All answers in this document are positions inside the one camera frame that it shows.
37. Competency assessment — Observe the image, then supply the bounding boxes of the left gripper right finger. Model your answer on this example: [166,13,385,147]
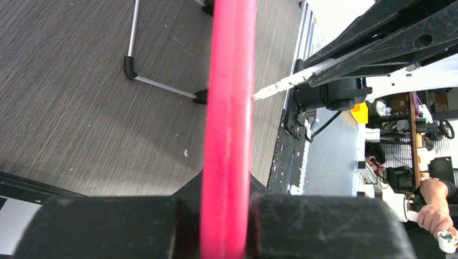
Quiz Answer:
[245,178,416,258]

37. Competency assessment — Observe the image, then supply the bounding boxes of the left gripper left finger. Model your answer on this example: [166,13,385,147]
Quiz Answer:
[13,175,201,258]

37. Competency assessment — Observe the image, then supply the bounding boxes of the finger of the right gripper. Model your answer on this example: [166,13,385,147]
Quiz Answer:
[302,1,444,69]
[309,1,457,87]

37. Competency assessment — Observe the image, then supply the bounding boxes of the pink framed whiteboard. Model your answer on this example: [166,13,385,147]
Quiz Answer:
[199,1,257,258]

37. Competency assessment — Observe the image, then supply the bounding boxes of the black white marker pen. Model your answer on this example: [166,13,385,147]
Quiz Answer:
[253,58,341,101]

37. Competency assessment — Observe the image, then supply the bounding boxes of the black white chessboard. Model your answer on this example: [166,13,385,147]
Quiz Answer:
[1,172,82,258]

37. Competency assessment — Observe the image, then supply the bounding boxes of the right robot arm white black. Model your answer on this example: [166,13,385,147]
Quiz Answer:
[284,1,457,140]

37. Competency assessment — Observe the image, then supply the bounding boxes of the person forearm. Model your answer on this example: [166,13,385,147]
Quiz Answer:
[420,179,448,209]

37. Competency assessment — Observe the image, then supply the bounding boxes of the person hand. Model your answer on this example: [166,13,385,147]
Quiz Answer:
[417,202,453,238]

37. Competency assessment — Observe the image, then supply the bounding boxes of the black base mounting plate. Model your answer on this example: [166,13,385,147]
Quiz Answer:
[266,59,312,195]

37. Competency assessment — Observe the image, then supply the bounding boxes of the black wire whiteboard stand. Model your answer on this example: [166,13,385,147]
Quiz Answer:
[123,1,212,104]

